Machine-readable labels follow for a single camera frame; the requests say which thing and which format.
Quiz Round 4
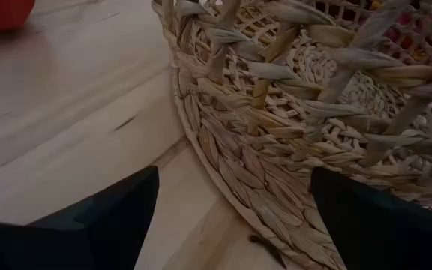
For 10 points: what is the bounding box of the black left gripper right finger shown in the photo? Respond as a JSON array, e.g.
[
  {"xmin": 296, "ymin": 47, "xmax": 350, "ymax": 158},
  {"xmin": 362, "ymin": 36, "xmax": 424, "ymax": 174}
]
[{"xmin": 310, "ymin": 166, "xmax": 432, "ymax": 270}]

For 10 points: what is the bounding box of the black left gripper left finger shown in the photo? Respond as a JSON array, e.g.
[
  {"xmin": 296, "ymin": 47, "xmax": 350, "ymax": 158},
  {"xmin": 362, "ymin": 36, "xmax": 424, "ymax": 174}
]
[{"xmin": 0, "ymin": 166, "xmax": 161, "ymax": 270}]

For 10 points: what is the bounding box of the open-weave wicker basket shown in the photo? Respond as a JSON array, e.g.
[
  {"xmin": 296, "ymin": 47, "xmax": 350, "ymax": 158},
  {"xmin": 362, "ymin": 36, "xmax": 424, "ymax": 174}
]
[{"xmin": 151, "ymin": 0, "xmax": 432, "ymax": 203}]

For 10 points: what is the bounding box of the round woven placemat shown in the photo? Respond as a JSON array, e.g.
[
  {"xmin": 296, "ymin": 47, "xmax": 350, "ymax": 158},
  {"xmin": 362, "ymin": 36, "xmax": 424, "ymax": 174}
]
[{"xmin": 170, "ymin": 63, "xmax": 432, "ymax": 270}]

